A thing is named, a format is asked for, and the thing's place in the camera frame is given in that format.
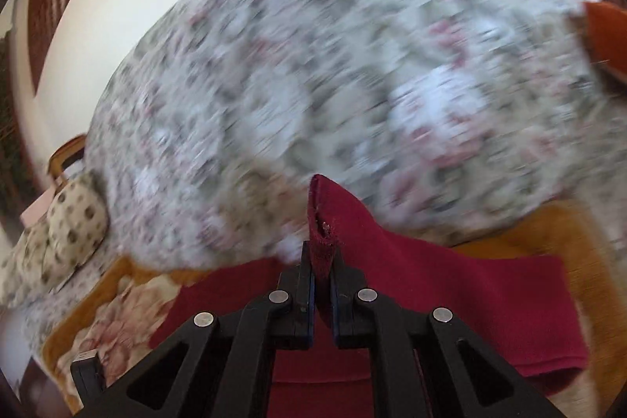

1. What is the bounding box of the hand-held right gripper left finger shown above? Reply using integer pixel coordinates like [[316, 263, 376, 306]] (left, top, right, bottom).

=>
[[98, 241, 317, 418]]

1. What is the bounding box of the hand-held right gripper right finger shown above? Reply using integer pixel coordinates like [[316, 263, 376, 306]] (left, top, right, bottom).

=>
[[329, 249, 559, 418]]

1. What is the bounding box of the dark red cloth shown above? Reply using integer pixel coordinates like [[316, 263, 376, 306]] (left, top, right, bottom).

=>
[[149, 174, 589, 418]]

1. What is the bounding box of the grey floral bedsheet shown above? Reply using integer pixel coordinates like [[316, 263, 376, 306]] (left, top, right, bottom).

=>
[[0, 0, 627, 350]]

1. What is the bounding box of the cream dotted pillow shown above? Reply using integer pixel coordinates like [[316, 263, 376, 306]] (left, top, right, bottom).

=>
[[0, 170, 109, 296]]

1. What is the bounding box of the orange floral blanket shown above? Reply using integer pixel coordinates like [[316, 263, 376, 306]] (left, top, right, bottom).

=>
[[42, 197, 627, 418]]

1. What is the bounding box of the pink cloth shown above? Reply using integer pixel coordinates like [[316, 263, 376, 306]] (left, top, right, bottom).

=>
[[20, 188, 60, 228]]

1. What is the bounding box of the brown wooden chair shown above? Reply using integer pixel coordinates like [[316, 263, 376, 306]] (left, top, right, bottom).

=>
[[46, 134, 89, 179]]

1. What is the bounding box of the orange cloth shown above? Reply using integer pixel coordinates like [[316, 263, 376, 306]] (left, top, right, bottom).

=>
[[585, 1, 627, 81]]

